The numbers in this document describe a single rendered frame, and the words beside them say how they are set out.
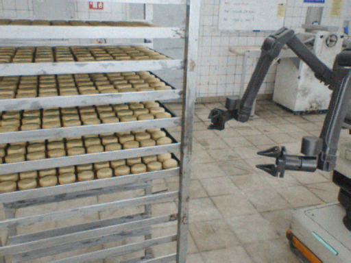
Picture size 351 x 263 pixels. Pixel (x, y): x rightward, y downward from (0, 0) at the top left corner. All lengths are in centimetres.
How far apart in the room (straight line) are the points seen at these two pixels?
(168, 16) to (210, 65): 98
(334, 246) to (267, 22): 415
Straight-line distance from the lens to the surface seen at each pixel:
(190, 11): 96
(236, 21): 541
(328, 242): 214
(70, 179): 109
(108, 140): 111
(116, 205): 111
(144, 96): 98
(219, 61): 539
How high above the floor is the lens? 149
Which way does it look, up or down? 21 degrees down
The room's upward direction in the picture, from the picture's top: 2 degrees clockwise
